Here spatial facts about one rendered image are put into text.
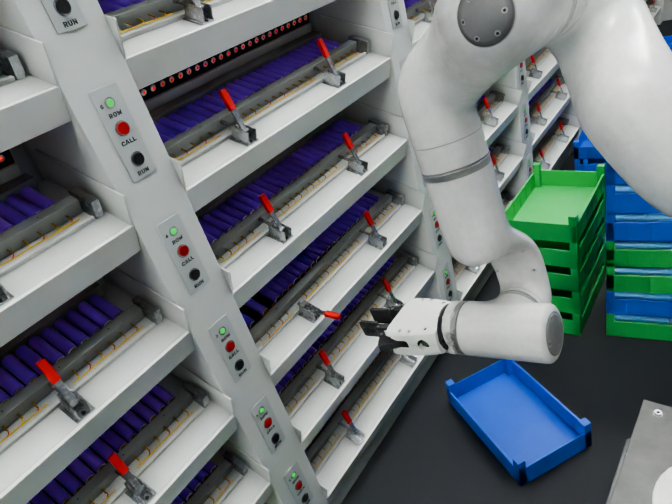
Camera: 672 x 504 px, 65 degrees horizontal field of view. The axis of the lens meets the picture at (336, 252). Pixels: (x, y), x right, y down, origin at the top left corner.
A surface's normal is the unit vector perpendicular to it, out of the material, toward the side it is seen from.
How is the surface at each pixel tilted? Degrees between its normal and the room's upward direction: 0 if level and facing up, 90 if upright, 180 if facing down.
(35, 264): 20
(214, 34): 110
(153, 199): 90
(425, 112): 87
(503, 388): 0
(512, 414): 0
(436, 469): 0
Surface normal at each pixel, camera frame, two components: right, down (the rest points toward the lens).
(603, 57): -0.79, -0.37
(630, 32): -0.46, -0.40
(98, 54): 0.79, 0.12
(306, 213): 0.02, -0.73
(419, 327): -0.46, -0.75
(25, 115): 0.83, 0.40
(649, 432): -0.20, -0.86
